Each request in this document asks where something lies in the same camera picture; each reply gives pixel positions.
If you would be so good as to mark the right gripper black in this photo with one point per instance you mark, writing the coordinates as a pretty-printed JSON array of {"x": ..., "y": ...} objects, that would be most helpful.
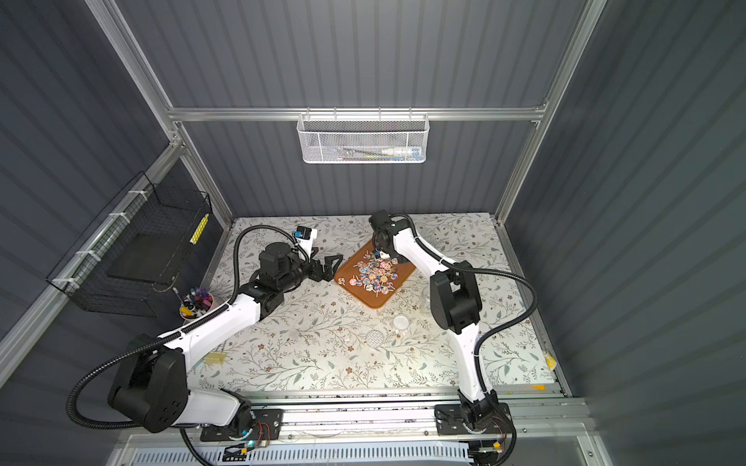
[{"x": 382, "y": 245}]

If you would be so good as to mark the yellow tape scraps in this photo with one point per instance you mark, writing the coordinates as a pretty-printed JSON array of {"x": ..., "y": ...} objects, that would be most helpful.
[{"x": 551, "y": 365}]

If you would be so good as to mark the clear candy jar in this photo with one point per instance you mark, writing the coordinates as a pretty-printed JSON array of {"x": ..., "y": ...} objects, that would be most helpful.
[{"x": 425, "y": 301}]

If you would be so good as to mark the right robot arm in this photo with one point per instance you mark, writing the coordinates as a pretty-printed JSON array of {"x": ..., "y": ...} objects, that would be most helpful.
[{"x": 455, "y": 307}]

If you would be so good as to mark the white wire mesh basket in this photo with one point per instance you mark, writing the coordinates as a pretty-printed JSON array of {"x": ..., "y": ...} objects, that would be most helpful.
[{"x": 320, "y": 138}]

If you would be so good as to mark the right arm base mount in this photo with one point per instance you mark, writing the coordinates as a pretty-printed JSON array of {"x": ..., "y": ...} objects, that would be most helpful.
[{"x": 457, "y": 419}]

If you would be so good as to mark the pink pen cup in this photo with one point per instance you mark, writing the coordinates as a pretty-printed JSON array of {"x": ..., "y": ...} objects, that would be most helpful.
[{"x": 195, "y": 304}]

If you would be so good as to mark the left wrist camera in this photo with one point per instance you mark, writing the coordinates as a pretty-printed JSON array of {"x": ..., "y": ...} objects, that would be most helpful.
[{"x": 305, "y": 237}]

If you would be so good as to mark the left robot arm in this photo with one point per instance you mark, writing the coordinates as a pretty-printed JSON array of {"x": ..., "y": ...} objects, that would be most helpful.
[{"x": 151, "y": 389}]

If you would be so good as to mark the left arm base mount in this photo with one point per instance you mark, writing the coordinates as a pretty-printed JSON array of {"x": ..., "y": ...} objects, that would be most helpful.
[{"x": 256, "y": 425}]

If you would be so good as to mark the pens in white basket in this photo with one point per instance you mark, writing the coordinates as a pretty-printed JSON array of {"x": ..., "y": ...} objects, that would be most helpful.
[{"x": 407, "y": 154}]

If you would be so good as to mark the pile of colourful lollipops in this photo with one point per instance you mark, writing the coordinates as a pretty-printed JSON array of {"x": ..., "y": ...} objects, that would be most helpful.
[{"x": 371, "y": 274}]

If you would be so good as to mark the black wire basket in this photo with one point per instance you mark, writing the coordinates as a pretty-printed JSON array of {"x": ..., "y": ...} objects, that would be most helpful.
[{"x": 130, "y": 263}]

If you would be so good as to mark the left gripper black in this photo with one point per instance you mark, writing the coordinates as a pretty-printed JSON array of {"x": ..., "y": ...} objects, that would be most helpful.
[{"x": 317, "y": 269}]

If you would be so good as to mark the brown wooden tray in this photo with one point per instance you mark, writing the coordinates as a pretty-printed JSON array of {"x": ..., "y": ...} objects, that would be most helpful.
[{"x": 405, "y": 270}]

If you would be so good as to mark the yellow tag on basket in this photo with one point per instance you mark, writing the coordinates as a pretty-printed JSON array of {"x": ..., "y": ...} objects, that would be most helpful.
[{"x": 198, "y": 231}]

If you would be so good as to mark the yellow sticky note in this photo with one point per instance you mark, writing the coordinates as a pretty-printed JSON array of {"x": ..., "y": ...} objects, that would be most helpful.
[{"x": 214, "y": 358}]

